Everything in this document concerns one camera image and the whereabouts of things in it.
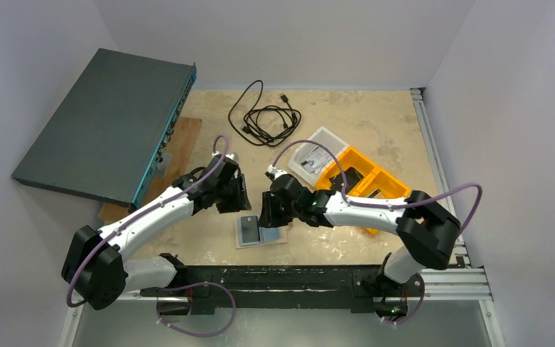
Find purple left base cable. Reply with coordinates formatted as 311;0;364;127
155;283;237;339

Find dark credit card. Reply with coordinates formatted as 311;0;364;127
239;215;260;246

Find white plastic bin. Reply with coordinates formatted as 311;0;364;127
288;127;349;186

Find orange plastic bin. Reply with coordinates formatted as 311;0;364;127
314;145;411;236

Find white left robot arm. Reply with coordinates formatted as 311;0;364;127
61;153;251;310

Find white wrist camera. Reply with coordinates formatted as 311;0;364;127
212;152;239;164
265;165;288;181

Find papers in white bin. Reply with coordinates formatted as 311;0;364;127
300;146;332;174

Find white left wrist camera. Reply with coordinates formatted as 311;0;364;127
212;152;239;164

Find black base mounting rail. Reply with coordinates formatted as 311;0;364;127
140;265;424;316

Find black coiled usb cable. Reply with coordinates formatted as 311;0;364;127
228;80;302;147

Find black part in orange bin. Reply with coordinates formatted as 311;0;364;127
330;167;363;194

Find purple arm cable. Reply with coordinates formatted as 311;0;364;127
66;134;231;309
270;140;483;241

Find dark grey network switch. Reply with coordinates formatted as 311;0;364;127
12;48;197;210

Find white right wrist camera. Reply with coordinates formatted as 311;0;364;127
265;165;288;181

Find brown wooden board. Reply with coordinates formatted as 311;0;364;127
97;116;203;223

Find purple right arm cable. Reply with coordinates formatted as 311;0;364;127
270;140;483;241

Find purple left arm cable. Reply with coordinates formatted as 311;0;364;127
66;134;231;309

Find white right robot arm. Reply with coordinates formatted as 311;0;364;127
258;174;461;283

